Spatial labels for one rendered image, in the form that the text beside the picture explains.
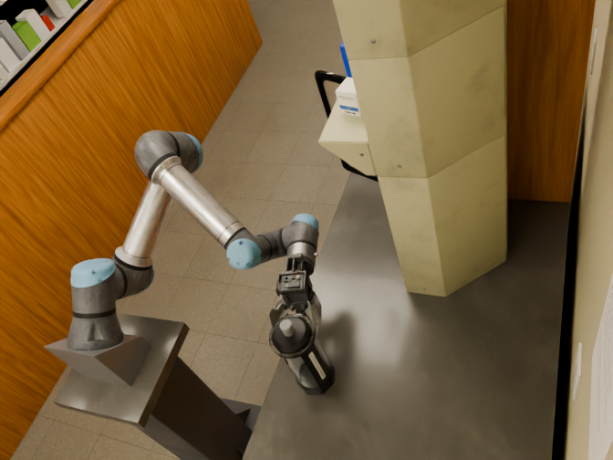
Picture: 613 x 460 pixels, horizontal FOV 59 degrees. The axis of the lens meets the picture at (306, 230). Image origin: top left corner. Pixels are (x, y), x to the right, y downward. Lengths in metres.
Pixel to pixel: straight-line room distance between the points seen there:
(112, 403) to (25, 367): 1.40
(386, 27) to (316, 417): 0.95
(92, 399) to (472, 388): 1.08
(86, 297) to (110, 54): 1.98
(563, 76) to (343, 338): 0.86
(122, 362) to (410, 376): 0.81
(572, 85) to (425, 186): 0.46
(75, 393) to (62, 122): 1.63
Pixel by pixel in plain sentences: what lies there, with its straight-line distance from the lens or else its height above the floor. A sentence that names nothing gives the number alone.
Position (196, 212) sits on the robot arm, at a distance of 1.39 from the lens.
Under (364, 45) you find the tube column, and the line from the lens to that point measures 0.99.
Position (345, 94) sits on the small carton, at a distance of 1.19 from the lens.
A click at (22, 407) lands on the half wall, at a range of 3.17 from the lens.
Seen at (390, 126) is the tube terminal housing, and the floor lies 1.56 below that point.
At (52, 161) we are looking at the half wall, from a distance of 3.04.
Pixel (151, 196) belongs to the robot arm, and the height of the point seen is 1.29.
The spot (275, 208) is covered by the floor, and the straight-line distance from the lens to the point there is 3.26.
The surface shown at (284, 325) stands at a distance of 1.22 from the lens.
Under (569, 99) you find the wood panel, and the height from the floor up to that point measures 1.31.
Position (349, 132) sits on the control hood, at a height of 1.51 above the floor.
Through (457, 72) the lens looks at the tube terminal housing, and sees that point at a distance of 1.08.
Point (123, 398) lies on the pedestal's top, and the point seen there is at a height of 0.94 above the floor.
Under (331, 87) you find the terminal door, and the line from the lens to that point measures 1.62.
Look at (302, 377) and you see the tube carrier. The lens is 1.34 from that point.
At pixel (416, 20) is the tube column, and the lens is 0.97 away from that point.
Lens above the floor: 2.26
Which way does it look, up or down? 47 degrees down
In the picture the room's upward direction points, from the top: 24 degrees counter-clockwise
